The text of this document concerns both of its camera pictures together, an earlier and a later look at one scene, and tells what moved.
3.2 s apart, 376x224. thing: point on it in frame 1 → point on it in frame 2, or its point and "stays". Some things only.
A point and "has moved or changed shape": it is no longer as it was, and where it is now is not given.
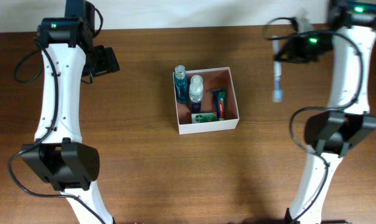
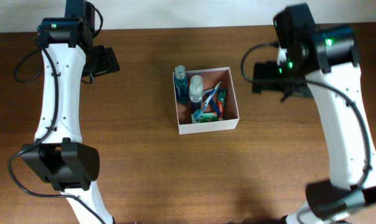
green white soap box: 197,117 stays
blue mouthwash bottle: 180,84 stays
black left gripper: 108,61 stays
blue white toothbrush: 277,93 has moved or changed shape
